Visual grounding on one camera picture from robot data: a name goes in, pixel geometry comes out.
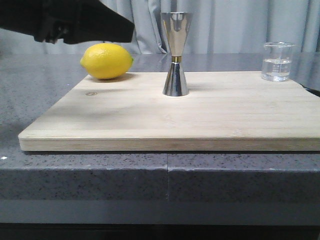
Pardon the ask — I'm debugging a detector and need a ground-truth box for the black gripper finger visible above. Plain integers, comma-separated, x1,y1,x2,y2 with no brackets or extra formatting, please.
32,0,136,45

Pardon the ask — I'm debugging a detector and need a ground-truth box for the steel double jigger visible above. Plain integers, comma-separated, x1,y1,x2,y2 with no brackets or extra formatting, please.
160,12,193,97

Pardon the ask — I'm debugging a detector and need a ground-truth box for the clear glass beaker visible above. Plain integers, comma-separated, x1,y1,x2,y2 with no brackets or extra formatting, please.
261,41,296,82

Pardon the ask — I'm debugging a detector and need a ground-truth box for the yellow lemon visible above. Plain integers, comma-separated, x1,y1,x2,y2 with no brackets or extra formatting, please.
80,43,134,80

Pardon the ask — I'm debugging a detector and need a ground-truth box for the grey curtain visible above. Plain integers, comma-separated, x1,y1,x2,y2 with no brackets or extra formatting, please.
0,0,320,55

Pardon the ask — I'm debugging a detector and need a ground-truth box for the light wooden cutting board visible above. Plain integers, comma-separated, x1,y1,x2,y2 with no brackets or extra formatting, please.
18,71,320,152

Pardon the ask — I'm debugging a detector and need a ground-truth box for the black metal board handle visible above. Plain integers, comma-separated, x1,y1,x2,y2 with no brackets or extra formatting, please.
301,83,320,98

